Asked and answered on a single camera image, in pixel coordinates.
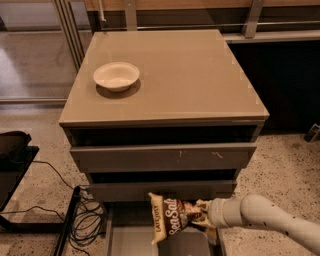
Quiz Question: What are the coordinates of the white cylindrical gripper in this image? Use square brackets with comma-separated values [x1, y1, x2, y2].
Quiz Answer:
[191, 198, 241, 245]

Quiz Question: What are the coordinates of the brown sea salt chip bag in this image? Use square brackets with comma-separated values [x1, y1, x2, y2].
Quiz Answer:
[149, 193, 204, 245]

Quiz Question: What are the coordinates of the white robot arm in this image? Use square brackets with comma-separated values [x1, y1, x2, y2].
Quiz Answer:
[194, 195, 320, 256]

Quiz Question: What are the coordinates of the grey open bottom drawer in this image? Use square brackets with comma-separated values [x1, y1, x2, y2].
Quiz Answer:
[105, 202, 226, 256]

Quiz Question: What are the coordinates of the grey middle drawer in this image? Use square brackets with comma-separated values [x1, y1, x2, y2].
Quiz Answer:
[89, 180, 237, 202]

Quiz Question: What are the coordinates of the grey drawer cabinet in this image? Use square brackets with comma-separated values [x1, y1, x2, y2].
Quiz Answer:
[58, 29, 270, 214]

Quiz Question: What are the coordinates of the grey top drawer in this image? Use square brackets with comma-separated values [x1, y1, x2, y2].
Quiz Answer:
[70, 143, 256, 173]

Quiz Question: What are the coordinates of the dark bag on stand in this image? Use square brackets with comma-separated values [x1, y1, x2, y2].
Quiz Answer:
[0, 131, 31, 160]

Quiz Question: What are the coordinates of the small dark floor object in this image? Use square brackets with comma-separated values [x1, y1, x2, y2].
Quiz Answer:
[304, 124, 320, 142]

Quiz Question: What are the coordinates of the white paper bowl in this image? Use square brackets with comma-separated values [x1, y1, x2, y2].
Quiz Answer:
[93, 62, 140, 92]

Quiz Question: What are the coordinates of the black coiled cable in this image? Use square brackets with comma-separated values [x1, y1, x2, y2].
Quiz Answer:
[0, 160, 107, 256]

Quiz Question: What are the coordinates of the black stand frame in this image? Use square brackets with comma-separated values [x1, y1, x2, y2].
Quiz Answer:
[0, 146, 80, 256]

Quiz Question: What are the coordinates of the metal railing frame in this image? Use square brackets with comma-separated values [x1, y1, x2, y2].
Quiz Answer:
[51, 0, 320, 68]

